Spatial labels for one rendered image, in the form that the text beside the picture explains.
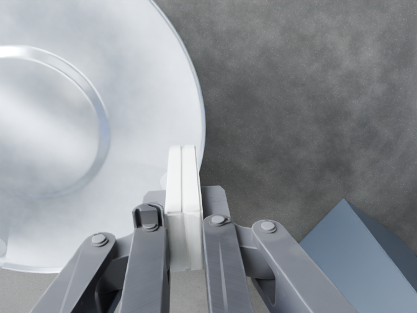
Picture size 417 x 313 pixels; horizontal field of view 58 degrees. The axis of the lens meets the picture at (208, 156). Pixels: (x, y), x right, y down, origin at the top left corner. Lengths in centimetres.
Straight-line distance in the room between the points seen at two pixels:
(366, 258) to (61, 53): 57
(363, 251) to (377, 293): 8
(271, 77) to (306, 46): 8
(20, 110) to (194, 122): 14
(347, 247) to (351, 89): 29
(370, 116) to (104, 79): 56
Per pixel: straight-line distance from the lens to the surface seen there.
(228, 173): 74
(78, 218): 37
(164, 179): 34
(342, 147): 77
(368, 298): 68
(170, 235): 15
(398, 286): 65
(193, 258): 16
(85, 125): 32
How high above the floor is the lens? 66
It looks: 66 degrees down
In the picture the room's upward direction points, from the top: 172 degrees clockwise
